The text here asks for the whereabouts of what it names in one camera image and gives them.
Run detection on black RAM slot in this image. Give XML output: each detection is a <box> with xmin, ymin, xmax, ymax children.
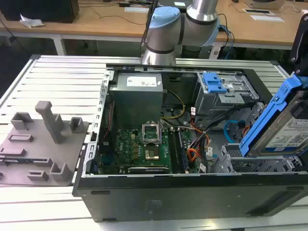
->
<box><xmin>173</xmin><ymin>128</ymin><xmax>181</xmax><ymax>174</ymax></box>
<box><xmin>178</xmin><ymin>129</ymin><xmax>186</xmax><ymax>174</ymax></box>
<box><xmin>168</xmin><ymin>128</ymin><xmax>176</xmax><ymax>174</ymax></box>

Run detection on blue plastic cage latch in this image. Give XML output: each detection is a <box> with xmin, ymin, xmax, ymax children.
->
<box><xmin>203</xmin><ymin>73</ymin><xmax>228</xmax><ymax>94</ymax></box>

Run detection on grey power supply unit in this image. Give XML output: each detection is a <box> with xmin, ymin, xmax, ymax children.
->
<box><xmin>109</xmin><ymin>73</ymin><xmax>164</xmax><ymax>121</ymax></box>

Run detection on metal drive cage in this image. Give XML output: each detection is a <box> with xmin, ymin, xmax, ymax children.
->
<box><xmin>194</xmin><ymin>71</ymin><xmax>260</xmax><ymax>117</ymax></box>

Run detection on grey parts rack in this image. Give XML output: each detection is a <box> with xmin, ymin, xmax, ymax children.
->
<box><xmin>0</xmin><ymin>101</ymin><xmax>93</xmax><ymax>187</ymax></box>

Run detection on hard disk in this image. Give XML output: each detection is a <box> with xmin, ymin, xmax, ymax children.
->
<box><xmin>239</xmin><ymin>73</ymin><xmax>308</xmax><ymax>158</ymax></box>

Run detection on long black expansion slot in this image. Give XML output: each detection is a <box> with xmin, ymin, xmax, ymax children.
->
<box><xmin>127</xmin><ymin>166</ymin><xmax>169</xmax><ymax>174</ymax></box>

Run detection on CPU socket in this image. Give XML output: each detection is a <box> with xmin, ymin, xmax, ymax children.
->
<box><xmin>144</xmin><ymin>148</ymin><xmax>161</xmax><ymax>161</ymax></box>

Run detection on metal socket cover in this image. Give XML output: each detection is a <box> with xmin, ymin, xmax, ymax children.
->
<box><xmin>141</xmin><ymin>122</ymin><xmax>161</xmax><ymax>146</ymax></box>

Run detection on crumpled white paper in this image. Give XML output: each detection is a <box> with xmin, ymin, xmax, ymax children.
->
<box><xmin>19</xmin><ymin>13</ymin><xmax>45</xmax><ymax>28</ymax></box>

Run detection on black PC case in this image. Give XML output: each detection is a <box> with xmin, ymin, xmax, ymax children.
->
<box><xmin>72</xmin><ymin>63</ymin><xmax>308</xmax><ymax>223</ymax></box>

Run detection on metal disk bay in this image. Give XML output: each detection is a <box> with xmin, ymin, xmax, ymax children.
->
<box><xmin>209</xmin><ymin>143</ymin><xmax>299</xmax><ymax>174</ymax></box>

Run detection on wooden desk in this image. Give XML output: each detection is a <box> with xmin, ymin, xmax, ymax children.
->
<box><xmin>0</xmin><ymin>0</ymin><xmax>308</xmax><ymax>56</ymax></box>

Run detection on green motherboard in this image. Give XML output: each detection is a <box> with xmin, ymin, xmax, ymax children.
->
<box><xmin>100</xmin><ymin>127</ymin><xmax>200</xmax><ymax>175</ymax></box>

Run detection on blue flat disk wire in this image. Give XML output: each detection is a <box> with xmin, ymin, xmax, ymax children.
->
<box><xmin>223</xmin><ymin>119</ymin><xmax>251</xmax><ymax>144</ymax></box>

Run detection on black cable bundle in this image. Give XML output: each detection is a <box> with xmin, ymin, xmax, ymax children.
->
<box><xmin>191</xmin><ymin>105</ymin><xmax>244</xmax><ymax>147</ymax></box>

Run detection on black box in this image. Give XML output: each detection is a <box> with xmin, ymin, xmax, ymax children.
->
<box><xmin>0</xmin><ymin>0</ymin><xmax>80</xmax><ymax>24</ymax></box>

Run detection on yellow and black wires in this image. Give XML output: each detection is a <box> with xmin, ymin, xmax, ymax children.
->
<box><xmin>161</xmin><ymin>90</ymin><xmax>185</xmax><ymax>120</ymax></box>

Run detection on orange red yellow power wire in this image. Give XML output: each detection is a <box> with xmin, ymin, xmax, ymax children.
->
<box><xmin>187</xmin><ymin>127</ymin><xmax>210</xmax><ymax>166</ymax></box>

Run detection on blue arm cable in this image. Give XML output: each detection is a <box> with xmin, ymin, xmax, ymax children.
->
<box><xmin>218</xmin><ymin>24</ymin><xmax>236</xmax><ymax>61</ymax></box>

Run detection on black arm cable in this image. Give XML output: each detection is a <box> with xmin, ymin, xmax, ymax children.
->
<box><xmin>141</xmin><ymin>0</ymin><xmax>160</xmax><ymax>58</ymax></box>

